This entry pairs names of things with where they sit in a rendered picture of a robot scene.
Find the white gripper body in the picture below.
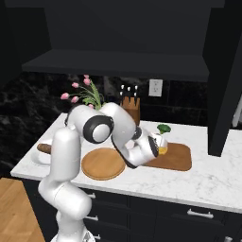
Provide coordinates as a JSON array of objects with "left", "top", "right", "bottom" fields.
[{"left": 149, "top": 130, "right": 169, "bottom": 149}]

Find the rectangular wooden cutting board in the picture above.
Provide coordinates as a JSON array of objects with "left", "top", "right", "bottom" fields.
[{"left": 141, "top": 142, "right": 193, "bottom": 172}]

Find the round wooden board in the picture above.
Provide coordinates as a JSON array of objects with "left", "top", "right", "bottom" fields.
[{"left": 80, "top": 147, "right": 127, "bottom": 182}]

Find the black open cabinet door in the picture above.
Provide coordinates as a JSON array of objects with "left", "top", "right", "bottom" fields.
[{"left": 202, "top": 0, "right": 242, "bottom": 158}]

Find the black upper cabinet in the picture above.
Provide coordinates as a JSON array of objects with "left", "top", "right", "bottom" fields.
[{"left": 4, "top": 0, "right": 227, "bottom": 83}]

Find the green broccoli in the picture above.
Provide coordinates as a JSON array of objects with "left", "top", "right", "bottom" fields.
[{"left": 156, "top": 123, "right": 172, "bottom": 136}]

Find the wooden knife block with knives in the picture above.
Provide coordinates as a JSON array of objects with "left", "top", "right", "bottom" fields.
[{"left": 119, "top": 84, "right": 142, "bottom": 128}]

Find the black lower drawer unit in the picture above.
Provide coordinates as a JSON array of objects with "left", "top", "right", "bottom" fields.
[{"left": 22, "top": 178, "right": 242, "bottom": 242}]

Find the pink tulip plant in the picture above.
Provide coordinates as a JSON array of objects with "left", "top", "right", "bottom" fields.
[{"left": 60, "top": 74, "right": 107, "bottom": 111}]

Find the brown baguette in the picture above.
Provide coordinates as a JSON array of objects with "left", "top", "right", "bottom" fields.
[{"left": 36, "top": 143, "right": 53, "bottom": 156}]

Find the white wall power outlet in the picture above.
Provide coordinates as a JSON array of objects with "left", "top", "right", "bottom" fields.
[{"left": 147, "top": 78, "right": 164, "bottom": 97}]

